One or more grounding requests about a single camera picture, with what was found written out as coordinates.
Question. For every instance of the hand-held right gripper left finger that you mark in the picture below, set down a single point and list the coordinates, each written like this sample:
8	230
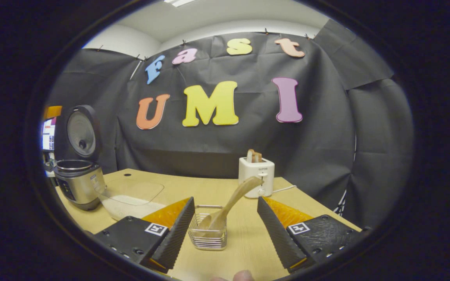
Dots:
174	238

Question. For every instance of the clear container of rice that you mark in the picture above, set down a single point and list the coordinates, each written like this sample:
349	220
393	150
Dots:
131	208

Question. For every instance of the bread slice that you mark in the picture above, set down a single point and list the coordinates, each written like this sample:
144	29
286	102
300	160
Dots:
254	155

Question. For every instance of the white toaster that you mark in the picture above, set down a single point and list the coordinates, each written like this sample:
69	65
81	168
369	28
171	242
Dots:
256	175

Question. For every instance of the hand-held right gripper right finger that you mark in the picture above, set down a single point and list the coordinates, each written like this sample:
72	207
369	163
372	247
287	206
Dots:
277	234

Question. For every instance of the black and silver rice cooker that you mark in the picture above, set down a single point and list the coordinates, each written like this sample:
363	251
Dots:
78	183

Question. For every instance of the wooden spoon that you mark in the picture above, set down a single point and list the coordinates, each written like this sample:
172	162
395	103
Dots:
234	201

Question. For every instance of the black backdrop cloth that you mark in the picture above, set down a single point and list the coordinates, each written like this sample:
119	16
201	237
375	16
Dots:
229	144

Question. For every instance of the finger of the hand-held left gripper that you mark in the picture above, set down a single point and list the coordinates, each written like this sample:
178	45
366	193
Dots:
53	111

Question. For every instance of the computer monitor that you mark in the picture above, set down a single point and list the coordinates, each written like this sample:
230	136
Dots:
48	134

